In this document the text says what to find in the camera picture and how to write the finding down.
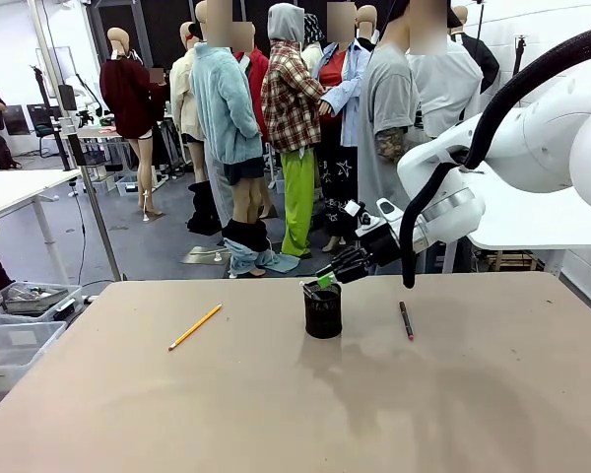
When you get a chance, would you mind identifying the person in grey t-shirt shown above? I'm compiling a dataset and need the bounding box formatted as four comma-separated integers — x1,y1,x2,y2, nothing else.
357,0,427,277

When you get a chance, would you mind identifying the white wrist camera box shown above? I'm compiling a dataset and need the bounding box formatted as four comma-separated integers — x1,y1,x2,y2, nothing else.
343,197,403,238

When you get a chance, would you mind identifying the mannequin in black coat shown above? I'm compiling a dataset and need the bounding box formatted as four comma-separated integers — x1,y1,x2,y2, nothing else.
447,4,501,96

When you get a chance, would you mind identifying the mannequin with patterned headscarf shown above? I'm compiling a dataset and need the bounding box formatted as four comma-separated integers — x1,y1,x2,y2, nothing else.
302,13,327,71

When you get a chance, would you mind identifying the person in white t-shirt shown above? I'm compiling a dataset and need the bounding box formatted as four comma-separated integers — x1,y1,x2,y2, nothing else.
406,0,487,140

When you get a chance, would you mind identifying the mannequin in beige jacket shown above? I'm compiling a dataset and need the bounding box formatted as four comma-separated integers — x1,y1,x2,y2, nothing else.
168,21,209,184

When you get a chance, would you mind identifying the grey metal pole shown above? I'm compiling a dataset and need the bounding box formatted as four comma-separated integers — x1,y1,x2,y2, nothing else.
28,0,124,283

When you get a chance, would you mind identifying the yellow pencil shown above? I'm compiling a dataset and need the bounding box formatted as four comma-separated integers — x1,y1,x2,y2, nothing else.
166,303,224,353

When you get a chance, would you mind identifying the empty clear plastic bin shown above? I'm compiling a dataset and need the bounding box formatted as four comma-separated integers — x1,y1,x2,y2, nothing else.
0,319,69,395

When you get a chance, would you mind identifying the black corrugated cable hose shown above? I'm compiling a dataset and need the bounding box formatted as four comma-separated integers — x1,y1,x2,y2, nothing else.
401,27,591,291

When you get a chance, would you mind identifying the white table with white legs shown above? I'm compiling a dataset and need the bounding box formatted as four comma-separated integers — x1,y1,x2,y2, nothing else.
0,168,83,287

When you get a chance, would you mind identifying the mannequin in maroon sweater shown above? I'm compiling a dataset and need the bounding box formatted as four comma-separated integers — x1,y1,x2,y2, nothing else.
98,27,169,222

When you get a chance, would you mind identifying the grey mannequin base plate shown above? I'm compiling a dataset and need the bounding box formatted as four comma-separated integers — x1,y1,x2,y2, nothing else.
180,244,231,267

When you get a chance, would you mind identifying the mannequin in plaid hooded shirt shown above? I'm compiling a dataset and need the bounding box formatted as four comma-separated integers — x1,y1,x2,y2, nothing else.
260,2,327,261

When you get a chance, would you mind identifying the black mesh pen holder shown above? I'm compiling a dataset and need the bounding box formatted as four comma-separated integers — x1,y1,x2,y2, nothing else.
303,283,344,340

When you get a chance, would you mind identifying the white rounded table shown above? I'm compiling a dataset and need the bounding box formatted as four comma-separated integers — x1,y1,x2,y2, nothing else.
465,161,591,253

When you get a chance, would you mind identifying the small white storage box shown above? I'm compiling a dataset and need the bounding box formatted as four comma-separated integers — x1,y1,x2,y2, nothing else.
114,174,142,199

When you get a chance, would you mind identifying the tattooed forearm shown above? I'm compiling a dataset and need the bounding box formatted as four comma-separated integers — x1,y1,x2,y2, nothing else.
373,125,424,166

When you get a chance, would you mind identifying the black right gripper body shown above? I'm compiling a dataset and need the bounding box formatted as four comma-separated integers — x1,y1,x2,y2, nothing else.
357,222,405,275

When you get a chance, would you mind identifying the black office chair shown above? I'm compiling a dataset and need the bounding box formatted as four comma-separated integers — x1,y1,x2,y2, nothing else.
26,102,63,159

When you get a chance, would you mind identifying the mannequin in light blue fleece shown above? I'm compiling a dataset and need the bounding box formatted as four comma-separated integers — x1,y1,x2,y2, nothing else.
188,0,300,278

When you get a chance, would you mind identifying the clear plastic bin with parts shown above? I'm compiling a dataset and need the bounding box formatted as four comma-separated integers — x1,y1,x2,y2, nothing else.
0,281,84,327

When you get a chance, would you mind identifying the mannequin in red jacket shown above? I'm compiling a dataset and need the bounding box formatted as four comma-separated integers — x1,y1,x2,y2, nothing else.
233,22,272,145

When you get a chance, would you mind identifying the dark pen with red end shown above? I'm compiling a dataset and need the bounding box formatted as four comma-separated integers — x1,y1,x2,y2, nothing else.
398,301,416,343

